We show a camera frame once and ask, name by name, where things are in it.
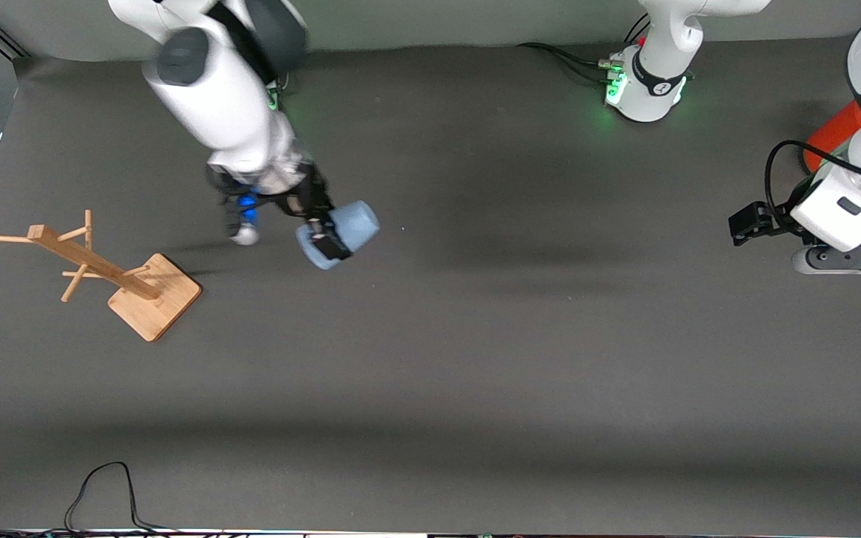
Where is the light blue cup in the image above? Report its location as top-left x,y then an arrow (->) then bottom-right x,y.
295,200 -> 381,270

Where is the orange cylindrical container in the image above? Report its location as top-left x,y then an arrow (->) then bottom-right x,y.
804,100 -> 861,174

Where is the wooden mug tree rack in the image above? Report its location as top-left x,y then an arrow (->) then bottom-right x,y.
0,208 -> 203,343

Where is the black right arm base cable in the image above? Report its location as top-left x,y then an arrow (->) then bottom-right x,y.
266,71 -> 291,113

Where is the black arm base cable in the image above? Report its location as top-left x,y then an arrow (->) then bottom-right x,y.
516,13 -> 652,84
266,71 -> 291,113

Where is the black left arm base cable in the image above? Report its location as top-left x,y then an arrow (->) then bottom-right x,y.
516,13 -> 652,84

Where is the black looped floor cable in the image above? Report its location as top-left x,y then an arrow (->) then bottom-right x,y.
63,461 -> 181,536

